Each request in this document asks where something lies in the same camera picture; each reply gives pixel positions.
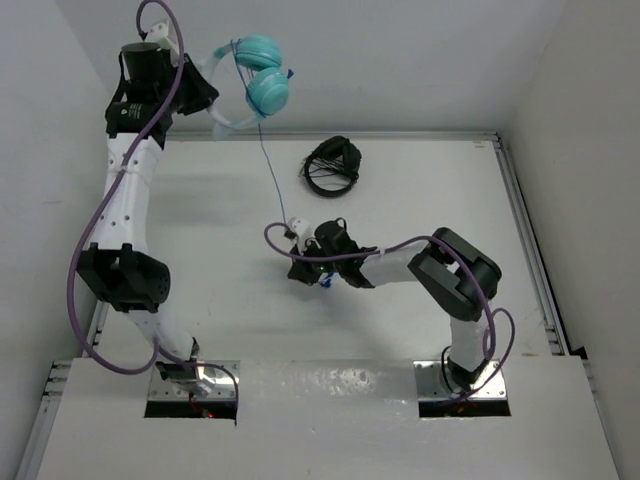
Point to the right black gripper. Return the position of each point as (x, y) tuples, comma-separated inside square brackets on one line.
[(303, 269)]

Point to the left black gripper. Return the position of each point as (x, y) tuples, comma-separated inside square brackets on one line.
[(200, 92)]

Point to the teal cat-ear headphones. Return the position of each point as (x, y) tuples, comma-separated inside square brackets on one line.
[(258, 61)]

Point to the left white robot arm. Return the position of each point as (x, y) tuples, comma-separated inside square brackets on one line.
[(114, 259)]

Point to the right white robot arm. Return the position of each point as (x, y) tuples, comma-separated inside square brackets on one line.
[(458, 277)]

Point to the black headphones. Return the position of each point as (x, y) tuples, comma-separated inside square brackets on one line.
[(335, 156)]

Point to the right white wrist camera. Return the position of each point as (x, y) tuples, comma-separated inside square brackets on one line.
[(299, 231)]

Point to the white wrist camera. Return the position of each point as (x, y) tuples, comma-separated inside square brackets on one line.
[(299, 231), (163, 33)]

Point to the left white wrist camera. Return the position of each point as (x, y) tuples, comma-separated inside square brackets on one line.
[(163, 33)]

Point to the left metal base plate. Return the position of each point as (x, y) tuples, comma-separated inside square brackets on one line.
[(188, 393)]

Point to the metal base plate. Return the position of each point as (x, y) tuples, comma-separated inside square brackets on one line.
[(443, 395), (188, 393)]

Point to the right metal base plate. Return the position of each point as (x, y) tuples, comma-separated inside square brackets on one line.
[(443, 395)]

